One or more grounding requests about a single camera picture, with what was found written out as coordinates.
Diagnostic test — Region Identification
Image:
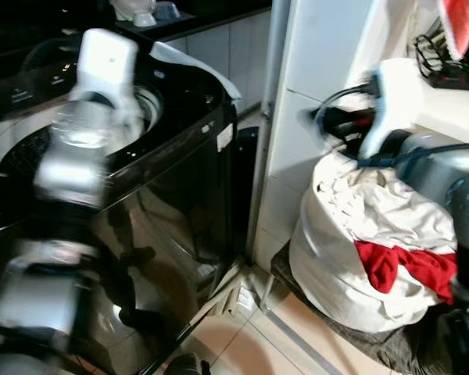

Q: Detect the black top-loading washing machine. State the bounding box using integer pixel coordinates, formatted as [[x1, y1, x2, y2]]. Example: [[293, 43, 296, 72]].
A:
[[0, 33, 243, 375]]

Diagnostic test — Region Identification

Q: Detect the white counter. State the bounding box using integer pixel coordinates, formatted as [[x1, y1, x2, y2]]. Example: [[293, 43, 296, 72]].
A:
[[410, 77, 469, 146]]

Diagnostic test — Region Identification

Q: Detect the white cloth laundry bag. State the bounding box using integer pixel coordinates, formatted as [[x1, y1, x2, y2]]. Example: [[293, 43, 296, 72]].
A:
[[288, 150, 459, 334]]

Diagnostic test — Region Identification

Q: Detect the dark-topped white cabinet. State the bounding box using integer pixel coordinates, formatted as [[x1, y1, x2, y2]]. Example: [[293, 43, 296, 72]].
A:
[[113, 0, 274, 114]]

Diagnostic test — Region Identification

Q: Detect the red garment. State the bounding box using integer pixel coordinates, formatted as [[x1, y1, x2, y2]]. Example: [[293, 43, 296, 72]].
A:
[[353, 240, 459, 305]]

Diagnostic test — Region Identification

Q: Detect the hanging red orange cloth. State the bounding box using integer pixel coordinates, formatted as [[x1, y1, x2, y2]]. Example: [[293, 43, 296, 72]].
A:
[[438, 0, 469, 60]]

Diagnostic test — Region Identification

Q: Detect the small blue container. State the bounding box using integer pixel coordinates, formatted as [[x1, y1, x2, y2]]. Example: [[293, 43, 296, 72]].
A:
[[153, 0, 182, 23]]

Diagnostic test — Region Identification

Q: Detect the white cup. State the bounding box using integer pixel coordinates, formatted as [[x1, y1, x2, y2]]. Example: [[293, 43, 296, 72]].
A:
[[112, 0, 159, 29]]

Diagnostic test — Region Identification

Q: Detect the black robot foot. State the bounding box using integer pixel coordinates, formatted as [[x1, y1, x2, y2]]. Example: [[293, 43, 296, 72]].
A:
[[164, 352, 213, 375]]

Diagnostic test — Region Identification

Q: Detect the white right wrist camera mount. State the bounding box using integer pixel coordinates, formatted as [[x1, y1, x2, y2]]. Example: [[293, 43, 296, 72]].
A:
[[358, 58, 424, 162]]

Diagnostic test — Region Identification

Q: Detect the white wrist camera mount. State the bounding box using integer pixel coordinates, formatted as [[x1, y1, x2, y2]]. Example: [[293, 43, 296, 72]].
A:
[[69, 28, 141, 120], [358, 58, 424, 162]]

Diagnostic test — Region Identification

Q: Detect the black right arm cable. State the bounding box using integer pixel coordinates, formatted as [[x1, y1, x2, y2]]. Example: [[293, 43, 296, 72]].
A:
[[358, 143, 469, 170]]

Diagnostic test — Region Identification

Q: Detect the black power strip with cables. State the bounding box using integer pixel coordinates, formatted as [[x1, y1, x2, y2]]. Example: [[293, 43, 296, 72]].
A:
[[410, 22, 469, 92]]

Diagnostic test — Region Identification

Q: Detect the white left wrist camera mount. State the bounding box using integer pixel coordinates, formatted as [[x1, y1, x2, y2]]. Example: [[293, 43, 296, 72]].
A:
[[69, 28, 141, 120]]

